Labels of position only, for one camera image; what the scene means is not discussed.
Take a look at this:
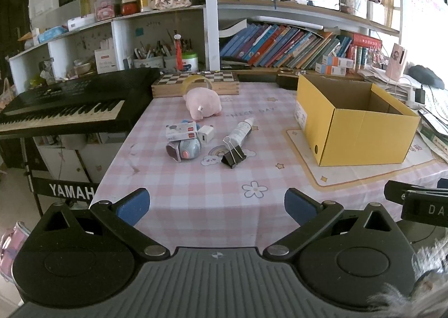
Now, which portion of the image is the pink checkered tablecloth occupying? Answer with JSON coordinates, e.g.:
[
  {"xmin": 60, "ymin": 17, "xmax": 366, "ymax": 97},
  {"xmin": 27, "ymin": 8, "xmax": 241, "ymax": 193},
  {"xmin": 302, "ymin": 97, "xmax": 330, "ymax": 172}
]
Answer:
[{"xmin": 94, "ymin": 83, "xmax": 447, "ymax": 249}]

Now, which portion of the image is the orange white box stack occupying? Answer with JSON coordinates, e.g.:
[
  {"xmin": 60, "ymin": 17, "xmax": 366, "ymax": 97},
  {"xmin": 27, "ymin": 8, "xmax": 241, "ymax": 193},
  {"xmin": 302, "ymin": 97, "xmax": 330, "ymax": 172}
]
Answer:
[{"xmin": 315, "ymin": 55, "xmax": 354, "ymax": 76}]

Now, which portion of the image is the pink plush pig toy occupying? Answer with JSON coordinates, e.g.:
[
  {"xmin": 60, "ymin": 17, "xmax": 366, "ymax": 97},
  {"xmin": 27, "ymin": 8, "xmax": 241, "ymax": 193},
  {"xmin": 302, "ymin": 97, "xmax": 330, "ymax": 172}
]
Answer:
[{"xmin": 184, "ymin": 87, "xmax": 222, "ymax": 121}]

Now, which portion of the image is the white red small box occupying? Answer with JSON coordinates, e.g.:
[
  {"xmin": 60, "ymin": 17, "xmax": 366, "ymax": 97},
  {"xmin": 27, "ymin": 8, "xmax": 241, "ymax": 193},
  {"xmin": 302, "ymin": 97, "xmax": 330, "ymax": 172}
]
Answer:
[{"xmin": 165, "ymin": 122, "xmax": 197, "ymax": 142}]

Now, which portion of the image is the beige star place mat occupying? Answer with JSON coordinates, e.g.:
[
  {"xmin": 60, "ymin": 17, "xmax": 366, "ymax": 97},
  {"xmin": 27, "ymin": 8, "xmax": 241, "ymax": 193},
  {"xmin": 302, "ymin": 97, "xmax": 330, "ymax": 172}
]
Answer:
[{"xmin": 283, "ymin": 128, "xmax": 443, "ymax": 190}]

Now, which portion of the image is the wooden chess board box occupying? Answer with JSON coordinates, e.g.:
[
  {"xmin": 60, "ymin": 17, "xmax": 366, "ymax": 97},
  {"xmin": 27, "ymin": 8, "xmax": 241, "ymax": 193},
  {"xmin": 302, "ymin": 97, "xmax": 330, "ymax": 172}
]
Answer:
[{"xmin": 152, "ymin": 71, "xmax": 239, "ymax": 98}]

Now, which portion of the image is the white glue tube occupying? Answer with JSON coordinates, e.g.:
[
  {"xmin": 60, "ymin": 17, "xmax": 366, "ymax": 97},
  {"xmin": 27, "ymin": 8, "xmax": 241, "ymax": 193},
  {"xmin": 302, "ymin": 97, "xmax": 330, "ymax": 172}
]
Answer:
[{"xmin": 223, "ymin": 118, "xmax": 254, "ymax": 148}]

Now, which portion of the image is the pink rectangular device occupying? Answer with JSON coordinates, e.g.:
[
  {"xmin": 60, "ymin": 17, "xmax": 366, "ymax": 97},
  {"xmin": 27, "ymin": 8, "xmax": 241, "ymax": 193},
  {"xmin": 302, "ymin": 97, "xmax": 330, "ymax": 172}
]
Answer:
[{"xmin": 386, "ymin": 43, "xmax": 407, "ymax": 82}]

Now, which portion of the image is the white green-lid jar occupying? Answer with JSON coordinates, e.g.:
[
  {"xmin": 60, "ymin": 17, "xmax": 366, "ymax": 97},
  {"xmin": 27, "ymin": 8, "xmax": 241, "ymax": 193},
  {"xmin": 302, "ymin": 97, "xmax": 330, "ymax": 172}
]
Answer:
[{"xmin": 182, "ymin": 51, "xmax": 199, "ymax": 72}]

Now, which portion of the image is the black keyboard stand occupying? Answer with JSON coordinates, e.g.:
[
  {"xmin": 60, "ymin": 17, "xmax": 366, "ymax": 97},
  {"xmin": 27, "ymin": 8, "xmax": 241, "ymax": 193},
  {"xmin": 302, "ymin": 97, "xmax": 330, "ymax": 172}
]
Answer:
[{"xmin": 20, "ymin": 138, "xmax": 99, "ymax": 216}]

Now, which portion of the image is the white charger cube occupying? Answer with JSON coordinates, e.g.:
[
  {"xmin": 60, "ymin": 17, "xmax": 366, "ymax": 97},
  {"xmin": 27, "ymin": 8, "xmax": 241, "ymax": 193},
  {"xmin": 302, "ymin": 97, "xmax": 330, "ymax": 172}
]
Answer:
[{"xmin": 197, "ymin": 125, "xmax": 215, "ymax": 144}]

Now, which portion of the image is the red round doll jar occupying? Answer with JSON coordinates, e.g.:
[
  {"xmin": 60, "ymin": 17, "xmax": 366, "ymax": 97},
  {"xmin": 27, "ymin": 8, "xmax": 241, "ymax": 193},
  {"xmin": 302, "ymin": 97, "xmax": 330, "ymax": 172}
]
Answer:
[{"xmin": 121, "ymin": 0, "xmax": 139, "ymax": 16}]

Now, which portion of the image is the black binder clip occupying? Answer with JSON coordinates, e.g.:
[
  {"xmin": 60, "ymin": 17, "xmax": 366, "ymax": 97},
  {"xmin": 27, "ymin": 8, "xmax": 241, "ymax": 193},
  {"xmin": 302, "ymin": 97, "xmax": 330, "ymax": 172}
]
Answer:
[{"xmin": 221, "ymin": 137, "xmax": 246, "ymax": 168}]

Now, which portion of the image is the yellow cardboard box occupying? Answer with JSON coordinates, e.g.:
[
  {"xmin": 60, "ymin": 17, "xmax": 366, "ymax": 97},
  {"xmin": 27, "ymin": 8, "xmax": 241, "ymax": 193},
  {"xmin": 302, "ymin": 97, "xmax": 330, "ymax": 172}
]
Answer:
[{"xmin": 295, "ymin": 75, "xmax": 420, "ymax": 166}]

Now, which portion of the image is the grey pink toy gadget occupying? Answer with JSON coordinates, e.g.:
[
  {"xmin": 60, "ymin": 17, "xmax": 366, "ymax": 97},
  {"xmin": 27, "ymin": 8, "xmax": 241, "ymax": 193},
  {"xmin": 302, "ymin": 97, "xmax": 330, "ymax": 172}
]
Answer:
[{"xmin": 165, "ymin": 138, "xmax": 201, "ymax": 163}]

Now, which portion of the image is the white bookshelf unit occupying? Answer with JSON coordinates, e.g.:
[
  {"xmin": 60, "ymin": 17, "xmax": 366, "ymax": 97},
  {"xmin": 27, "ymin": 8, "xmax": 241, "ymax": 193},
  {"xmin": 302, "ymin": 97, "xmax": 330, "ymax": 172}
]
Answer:
[{"xmin": 9, "ymin": 0, "xmax": 400, "ymax": 93}]

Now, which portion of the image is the black Yamaha keyboard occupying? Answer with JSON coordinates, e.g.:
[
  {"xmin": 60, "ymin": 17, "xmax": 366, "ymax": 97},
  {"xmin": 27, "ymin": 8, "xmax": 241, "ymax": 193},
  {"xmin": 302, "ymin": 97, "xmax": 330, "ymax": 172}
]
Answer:
[{"xmin": 1, "ymin": 68, "xmax": 160, "ymax": 139}]

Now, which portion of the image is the black power adapter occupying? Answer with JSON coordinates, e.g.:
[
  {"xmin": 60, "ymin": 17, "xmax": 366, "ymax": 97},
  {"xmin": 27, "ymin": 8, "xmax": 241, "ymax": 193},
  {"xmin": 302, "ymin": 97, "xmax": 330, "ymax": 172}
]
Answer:
[{"xmin": 415, "ymin": 86, "xmax": 426, "ymax": 105}]

